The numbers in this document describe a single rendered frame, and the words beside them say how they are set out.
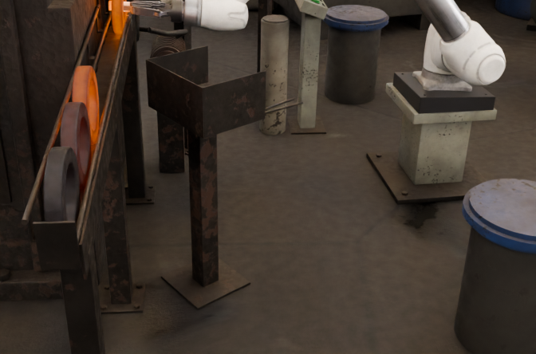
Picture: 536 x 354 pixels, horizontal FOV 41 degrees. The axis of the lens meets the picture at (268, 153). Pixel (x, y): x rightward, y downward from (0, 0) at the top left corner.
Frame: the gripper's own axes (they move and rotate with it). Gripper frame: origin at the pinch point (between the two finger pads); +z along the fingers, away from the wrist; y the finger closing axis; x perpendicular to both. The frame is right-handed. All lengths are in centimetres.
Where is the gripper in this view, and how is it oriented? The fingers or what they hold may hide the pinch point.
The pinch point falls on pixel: (119, 5)
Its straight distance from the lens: 238.6
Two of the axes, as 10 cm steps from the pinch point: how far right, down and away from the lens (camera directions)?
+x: 1.1, -8.9, -4.4
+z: -9.9, -0.6, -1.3
